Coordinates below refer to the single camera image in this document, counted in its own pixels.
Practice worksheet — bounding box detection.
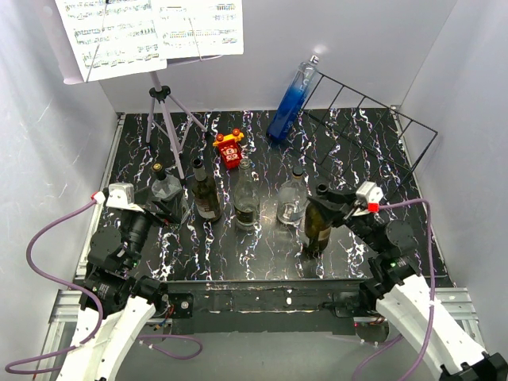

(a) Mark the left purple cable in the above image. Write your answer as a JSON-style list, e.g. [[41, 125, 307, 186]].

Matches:
[[4, 194, 105, 375]]

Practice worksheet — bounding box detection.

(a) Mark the right sheet music page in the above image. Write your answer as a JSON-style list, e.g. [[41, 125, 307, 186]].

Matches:
[[151, 0, 244, 59]]

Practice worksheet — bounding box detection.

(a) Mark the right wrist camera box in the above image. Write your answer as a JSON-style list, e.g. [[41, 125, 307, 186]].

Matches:
[[352, 181, 384, 217]]

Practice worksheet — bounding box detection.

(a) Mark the blue glass bottle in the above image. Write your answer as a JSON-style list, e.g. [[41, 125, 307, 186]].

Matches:
[[266, 55, 319, 142]]

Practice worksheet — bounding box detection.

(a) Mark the clear bottle with blue label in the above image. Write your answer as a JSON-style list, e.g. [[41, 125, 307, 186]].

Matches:
[[276, 166, 308, 227]]

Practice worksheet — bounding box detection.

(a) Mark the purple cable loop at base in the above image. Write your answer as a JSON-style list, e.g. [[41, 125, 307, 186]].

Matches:
[[134, 331, 204, 361]]

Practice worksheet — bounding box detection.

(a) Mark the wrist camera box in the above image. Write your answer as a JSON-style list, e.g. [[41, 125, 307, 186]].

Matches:
[[352, 181, 384, 217], [106, 183, 135, 210]]

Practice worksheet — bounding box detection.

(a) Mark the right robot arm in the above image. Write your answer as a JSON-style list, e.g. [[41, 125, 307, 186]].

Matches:
[[306, 181, 507, 380]]

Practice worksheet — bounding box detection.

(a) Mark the small clear black-cap bottle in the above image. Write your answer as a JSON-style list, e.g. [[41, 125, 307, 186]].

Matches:
[[152, 162, 190, 225]]

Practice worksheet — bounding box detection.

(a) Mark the sheet music page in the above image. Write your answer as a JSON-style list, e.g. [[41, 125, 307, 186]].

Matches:
[[151, 0, 244, 59], [56, 1, 167, 83]]

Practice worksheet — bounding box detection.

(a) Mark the black wire wine rack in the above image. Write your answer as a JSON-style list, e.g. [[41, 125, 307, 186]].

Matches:
[[298, 72, 438, 201]]

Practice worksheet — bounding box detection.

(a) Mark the tall clear bottle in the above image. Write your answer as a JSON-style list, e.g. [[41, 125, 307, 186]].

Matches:
[[233, 157, 260, 228]]

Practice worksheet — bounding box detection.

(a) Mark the left sheet music page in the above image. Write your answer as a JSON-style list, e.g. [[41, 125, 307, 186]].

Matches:
[[56, 1, 167, 83]]

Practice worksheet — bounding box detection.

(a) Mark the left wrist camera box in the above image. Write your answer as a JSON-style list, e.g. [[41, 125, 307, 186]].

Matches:
[[106, 183, 135, 210]]

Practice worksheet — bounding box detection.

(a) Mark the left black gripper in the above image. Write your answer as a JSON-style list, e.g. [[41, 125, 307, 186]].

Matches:
[[121, 185, 183, 268]]

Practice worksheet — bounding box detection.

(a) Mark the purple music stand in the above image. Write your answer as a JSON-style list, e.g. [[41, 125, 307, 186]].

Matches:
[[32, 1, 208, 178]]

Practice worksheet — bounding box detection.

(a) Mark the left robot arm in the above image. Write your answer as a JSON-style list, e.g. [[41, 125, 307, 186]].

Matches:
[[58, 183, 174, 380]]

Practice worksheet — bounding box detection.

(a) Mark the green wine bottle silver neck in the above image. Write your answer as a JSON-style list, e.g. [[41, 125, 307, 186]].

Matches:
[[304, 202, 331, 256]]

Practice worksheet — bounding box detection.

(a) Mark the dark green wine bottle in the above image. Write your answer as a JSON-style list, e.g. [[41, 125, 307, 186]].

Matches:
[[191, 159, 222, 221]]

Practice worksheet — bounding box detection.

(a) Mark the red yellow toy block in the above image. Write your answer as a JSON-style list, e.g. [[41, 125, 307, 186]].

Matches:
[[213, 129, 244, 170]]

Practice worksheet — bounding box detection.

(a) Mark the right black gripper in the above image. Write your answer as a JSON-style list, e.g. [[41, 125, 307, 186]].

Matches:
[[307, 185, 385, 254]]

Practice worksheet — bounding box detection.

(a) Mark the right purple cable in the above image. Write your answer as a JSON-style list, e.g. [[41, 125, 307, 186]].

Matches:
[[351, 198, 437, 381]]

